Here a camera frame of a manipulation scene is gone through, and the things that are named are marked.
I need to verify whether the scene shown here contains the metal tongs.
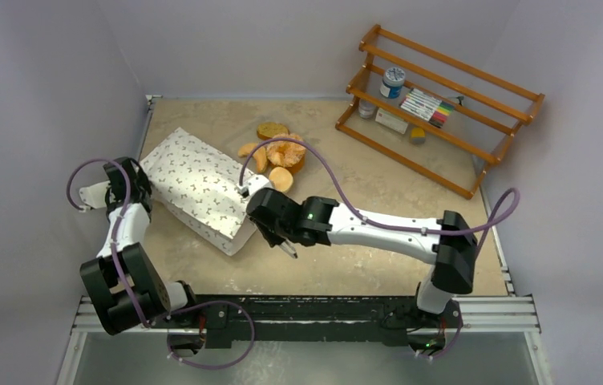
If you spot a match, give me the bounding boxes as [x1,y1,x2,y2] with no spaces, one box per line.
[278,240,298,259]

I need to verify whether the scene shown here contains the fake round bun tan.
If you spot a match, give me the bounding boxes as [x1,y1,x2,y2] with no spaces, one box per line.
[269,167,294,193]

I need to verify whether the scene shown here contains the white patterned paper bag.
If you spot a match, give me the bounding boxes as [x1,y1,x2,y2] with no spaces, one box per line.
[140,128,256,256]

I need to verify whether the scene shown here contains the fake orange bread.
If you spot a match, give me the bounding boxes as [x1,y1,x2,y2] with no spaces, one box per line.
[265,133,306,174]

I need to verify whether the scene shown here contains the fake croissant tan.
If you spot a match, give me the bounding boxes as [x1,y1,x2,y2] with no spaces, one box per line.
[237,143,269,174]

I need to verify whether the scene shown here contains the fake bread slice brown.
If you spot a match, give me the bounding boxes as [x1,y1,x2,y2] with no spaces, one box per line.
[256,122,289,140]

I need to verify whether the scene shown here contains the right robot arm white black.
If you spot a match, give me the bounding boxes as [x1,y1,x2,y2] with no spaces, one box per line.
[246,188,478,326]

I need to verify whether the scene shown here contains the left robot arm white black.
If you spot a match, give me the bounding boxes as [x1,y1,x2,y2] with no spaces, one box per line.
[79,157,200,335]

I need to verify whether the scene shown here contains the clear plastic tray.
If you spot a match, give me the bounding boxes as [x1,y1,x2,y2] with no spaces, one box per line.
[218,113,337,202]

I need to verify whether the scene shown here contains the white card box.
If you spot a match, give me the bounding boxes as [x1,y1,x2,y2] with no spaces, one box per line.
[375,108,409,134]

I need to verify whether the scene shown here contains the yellow grey sponge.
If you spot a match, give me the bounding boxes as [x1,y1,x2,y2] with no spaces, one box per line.
[409,127,426,145]

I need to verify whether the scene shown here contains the white jar blue label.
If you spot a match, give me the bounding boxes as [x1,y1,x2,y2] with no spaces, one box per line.
[380,67,406,99]

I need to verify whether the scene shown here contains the pack of coloured markers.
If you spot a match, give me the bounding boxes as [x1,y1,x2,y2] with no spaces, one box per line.
[399,88,455,128]

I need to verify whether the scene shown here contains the orange wooden shelf rack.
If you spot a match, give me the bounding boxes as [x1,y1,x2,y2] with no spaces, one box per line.
[335,24,544,199]

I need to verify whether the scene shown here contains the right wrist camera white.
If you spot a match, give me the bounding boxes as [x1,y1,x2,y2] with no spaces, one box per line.
[237,174,273,199]

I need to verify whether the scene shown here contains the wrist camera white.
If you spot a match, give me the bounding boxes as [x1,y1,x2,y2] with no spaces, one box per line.
[237,174,273,199]
[78,181,110,212]

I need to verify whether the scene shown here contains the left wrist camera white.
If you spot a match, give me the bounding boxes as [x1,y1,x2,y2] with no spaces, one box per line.
[78,181,110,212]

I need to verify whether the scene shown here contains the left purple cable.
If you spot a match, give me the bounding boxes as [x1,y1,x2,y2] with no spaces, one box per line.
[66,158,170,330]

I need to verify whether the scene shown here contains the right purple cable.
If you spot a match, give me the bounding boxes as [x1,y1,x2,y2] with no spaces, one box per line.
[238,138,521,363]

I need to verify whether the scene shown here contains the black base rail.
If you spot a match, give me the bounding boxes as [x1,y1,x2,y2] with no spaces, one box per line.
[155,294,462,349]

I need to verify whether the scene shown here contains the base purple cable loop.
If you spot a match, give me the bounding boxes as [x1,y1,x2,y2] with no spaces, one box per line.
[165,300,257,371]

